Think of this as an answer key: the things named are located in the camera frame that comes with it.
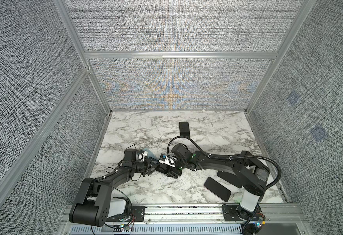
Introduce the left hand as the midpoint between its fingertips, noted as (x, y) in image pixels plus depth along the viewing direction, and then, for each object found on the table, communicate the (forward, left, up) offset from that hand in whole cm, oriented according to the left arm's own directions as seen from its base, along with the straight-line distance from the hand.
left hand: (160, 165), depth 84 cm
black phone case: (+29, -18, -5) cm, 34 cm away
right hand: (0, -5, -3) cm, 6 cm away
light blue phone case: (+11, +6, -6) cm, 14 cm away
